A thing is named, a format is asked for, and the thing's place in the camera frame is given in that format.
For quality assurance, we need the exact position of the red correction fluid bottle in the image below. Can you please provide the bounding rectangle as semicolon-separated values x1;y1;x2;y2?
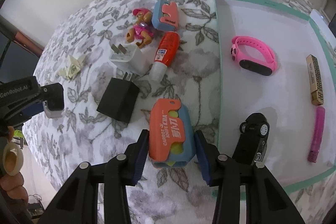
149;31;180;83

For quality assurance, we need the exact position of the floral plush blanket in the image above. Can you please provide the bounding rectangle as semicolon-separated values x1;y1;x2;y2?
22;0;336;224

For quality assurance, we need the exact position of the black toy car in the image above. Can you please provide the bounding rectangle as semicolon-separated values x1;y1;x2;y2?
232;113;270;165

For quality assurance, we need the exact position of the white wall charger plug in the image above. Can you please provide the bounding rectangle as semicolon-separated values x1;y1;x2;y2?
110;44;150;76

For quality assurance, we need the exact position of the teal rimmed white tray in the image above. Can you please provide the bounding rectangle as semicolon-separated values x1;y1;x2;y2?
215;0;335;193

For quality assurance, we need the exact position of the person's left hand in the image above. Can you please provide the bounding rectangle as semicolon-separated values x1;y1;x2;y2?
1;126;29;214

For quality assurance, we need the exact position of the cream plastic hair claw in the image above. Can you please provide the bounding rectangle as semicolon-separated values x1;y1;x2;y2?
58;55;85;80

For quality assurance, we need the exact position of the black wall charger plug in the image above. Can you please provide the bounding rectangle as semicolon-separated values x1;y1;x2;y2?
97;77;139;124

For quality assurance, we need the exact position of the pink band smartwatch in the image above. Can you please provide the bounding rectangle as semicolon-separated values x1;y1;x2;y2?
231;36;278;76

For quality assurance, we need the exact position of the pink plastic stick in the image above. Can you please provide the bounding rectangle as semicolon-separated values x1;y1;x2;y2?
307;106;325;163

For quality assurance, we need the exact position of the small blue orange carrot knife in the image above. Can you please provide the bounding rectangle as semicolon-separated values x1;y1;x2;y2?
151;0;179;32

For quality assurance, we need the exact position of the brown pink puppy figure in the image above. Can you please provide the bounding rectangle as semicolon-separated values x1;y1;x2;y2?
126;8;154;48

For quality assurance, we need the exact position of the large orange blue carrot knife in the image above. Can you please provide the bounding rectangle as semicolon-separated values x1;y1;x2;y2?
149;98;196;168

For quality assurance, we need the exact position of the small brown cardboard box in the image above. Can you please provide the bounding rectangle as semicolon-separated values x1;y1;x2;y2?
306;55;324;106

